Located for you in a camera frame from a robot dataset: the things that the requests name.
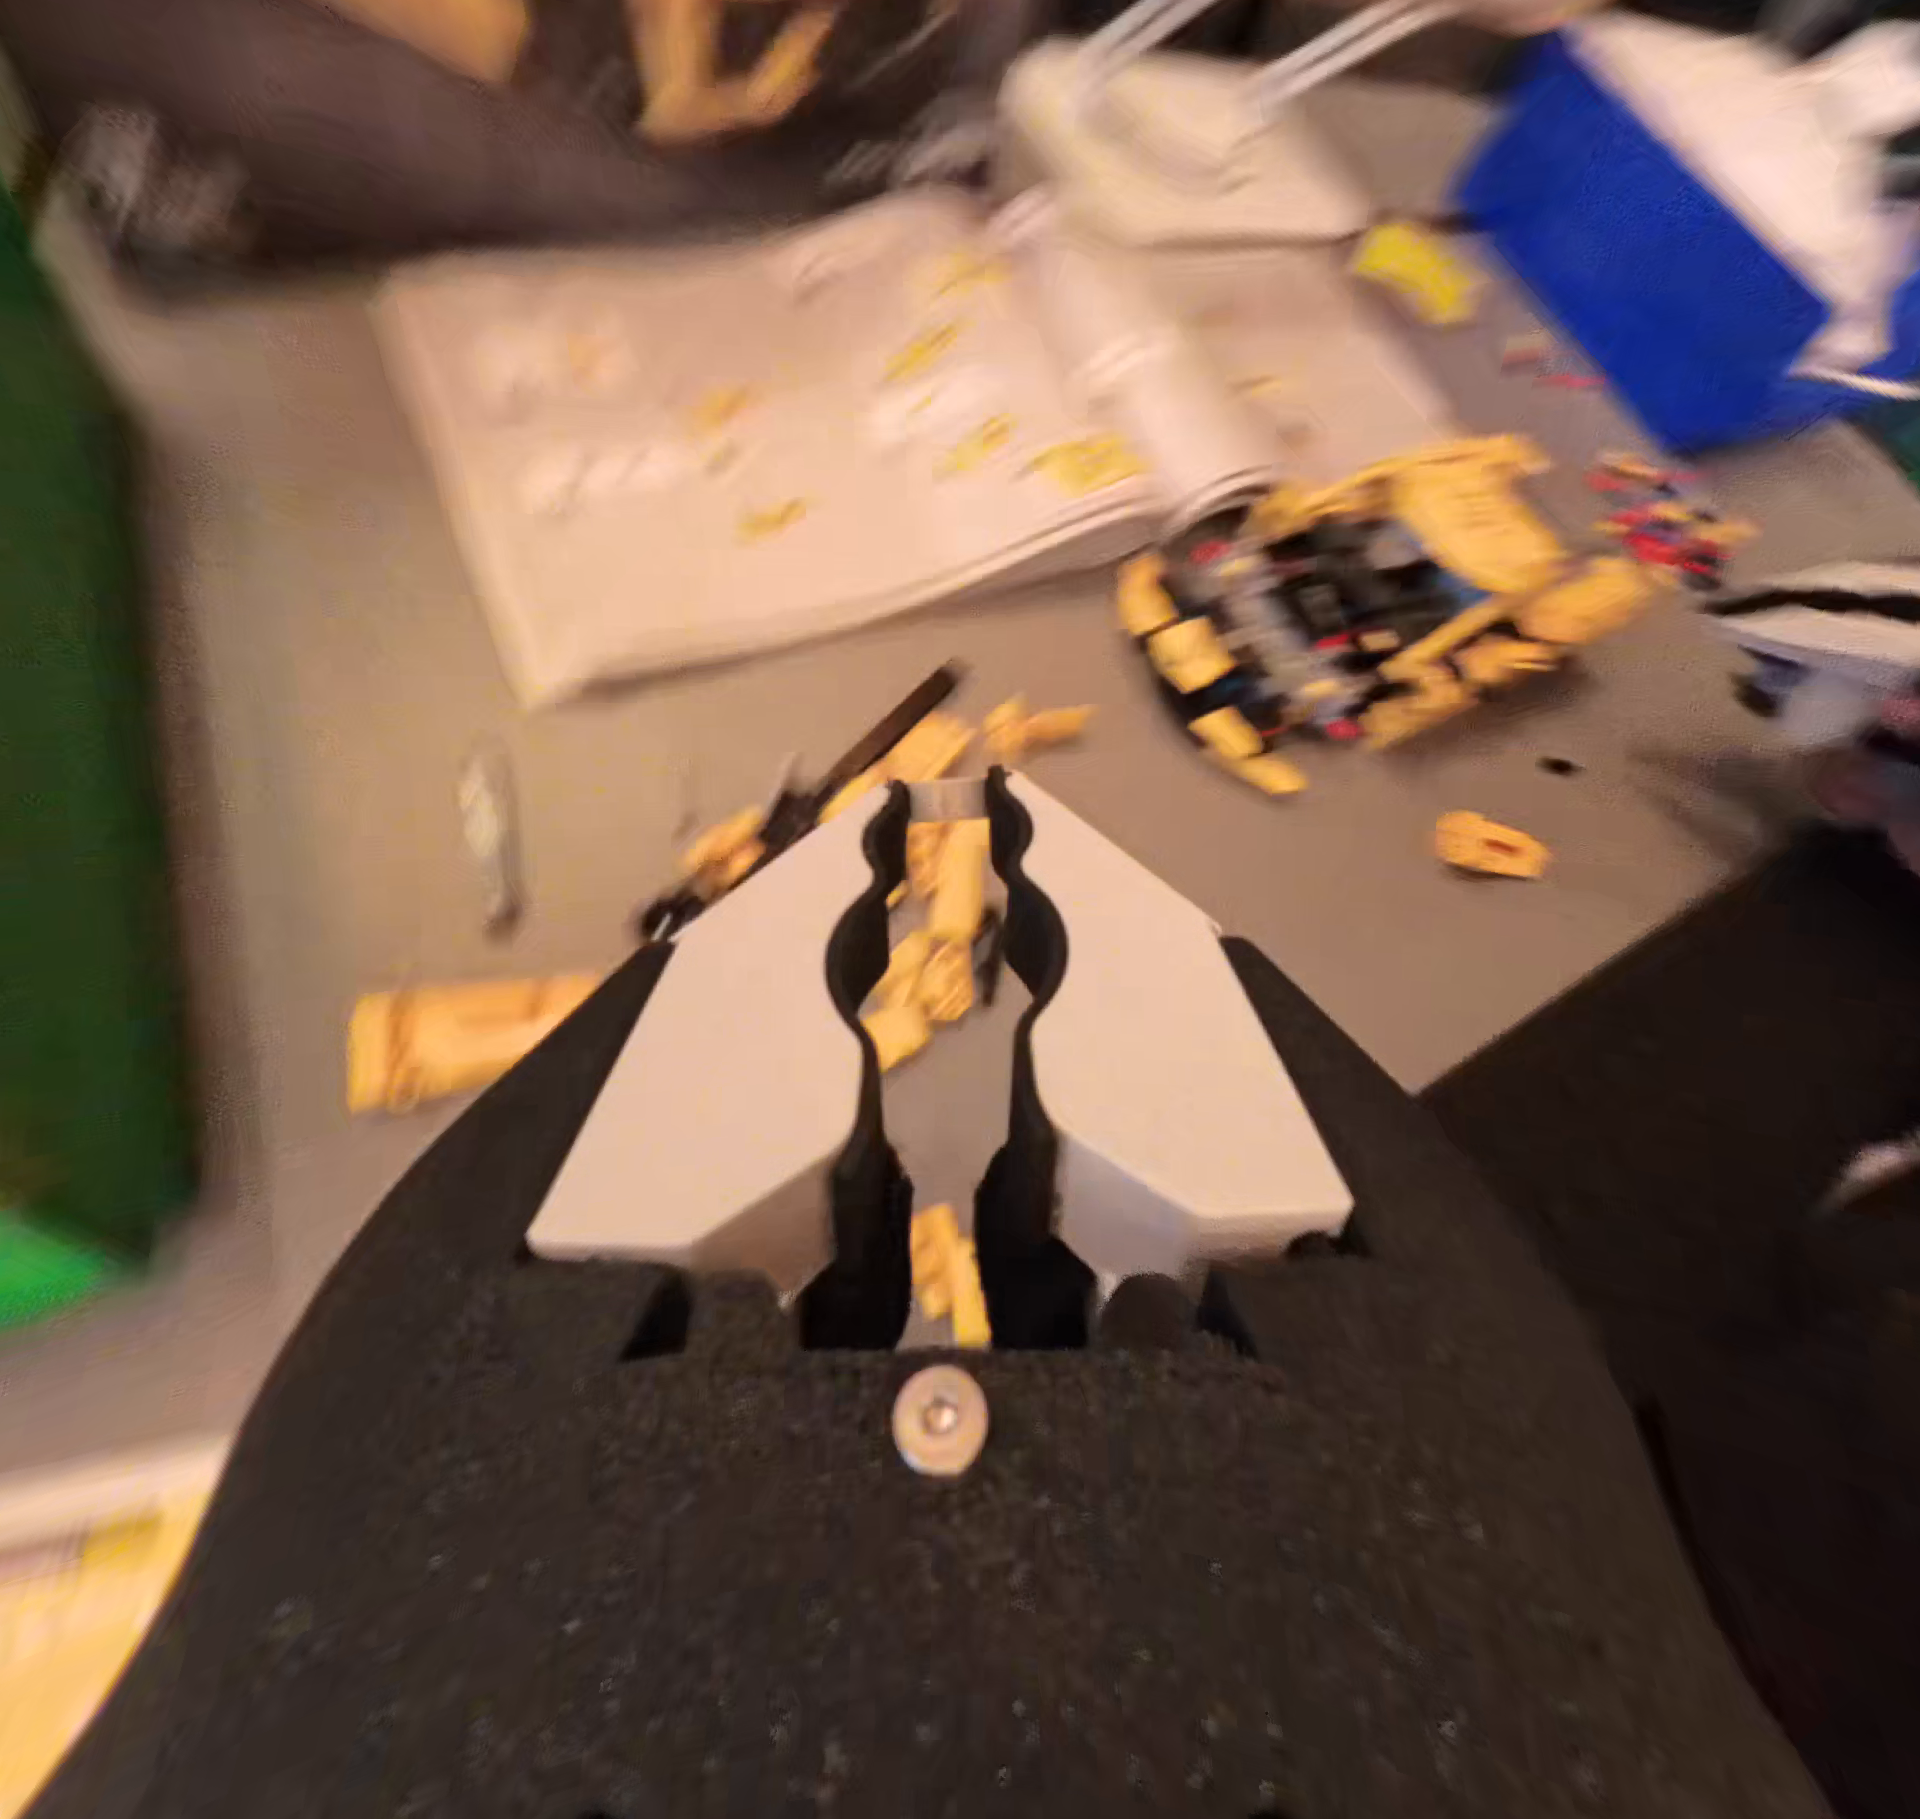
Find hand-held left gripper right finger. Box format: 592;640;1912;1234
999;775;1364;1316

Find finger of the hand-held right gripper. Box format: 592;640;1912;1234
1735;619;1920;699
1710;559;1920;627

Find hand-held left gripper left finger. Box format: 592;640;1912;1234
527;787;907;1316

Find pile of yellow brick pieces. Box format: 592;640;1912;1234
339;696;1097;1340

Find slim yellow brick piece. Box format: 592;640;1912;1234
1432;809;1556;884

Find yellow brick car model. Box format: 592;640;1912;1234
1117;433;1658;800

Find scattered coloured brick pieces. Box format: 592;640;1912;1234
1500;334;1772;590

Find blue plastic bin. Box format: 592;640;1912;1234
1456;20;1920;457

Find black brick beam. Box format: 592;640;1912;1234
631;658;969;944

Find white crumpled paper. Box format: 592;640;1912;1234
1620;15;1920;382

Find black studded mat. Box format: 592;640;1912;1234
1410;829;1920;1579

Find yellow paper sheet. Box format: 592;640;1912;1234
1353;219;1486;320

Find open instruction booklet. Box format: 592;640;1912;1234
376;184;1443;710

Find green plastic bin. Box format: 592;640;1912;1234
0;184;206;1326

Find pale paper sheet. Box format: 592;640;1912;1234
0;1445;226;1819

